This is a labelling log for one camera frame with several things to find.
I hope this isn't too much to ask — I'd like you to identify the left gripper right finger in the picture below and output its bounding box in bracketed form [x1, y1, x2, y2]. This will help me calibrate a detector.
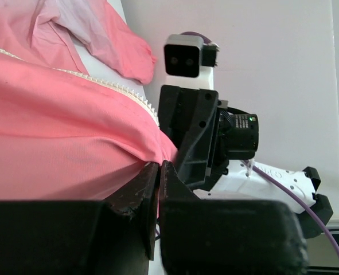
[159, 161, 309, 274]

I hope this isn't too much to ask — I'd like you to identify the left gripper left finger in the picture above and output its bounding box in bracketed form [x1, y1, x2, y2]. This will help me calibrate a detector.
[0, 163, 159, 274]

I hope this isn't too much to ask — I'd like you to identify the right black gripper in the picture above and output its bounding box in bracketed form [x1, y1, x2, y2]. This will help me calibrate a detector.
[158, 85, 229, 191]

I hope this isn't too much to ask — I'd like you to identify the pink hooded zip jacket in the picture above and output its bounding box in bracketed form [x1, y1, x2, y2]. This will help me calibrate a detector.
[0, 1, 177, 200]

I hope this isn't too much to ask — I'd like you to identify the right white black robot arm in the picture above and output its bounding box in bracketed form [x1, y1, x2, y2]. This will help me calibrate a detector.
[158, 85, 333, 239]

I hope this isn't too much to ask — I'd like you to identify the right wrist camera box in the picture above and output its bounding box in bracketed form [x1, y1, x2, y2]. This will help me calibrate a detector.
[163, 32, 219, 90]

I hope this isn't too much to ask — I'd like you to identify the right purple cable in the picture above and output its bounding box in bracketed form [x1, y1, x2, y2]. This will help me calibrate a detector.
[182, 31, 339, 275]

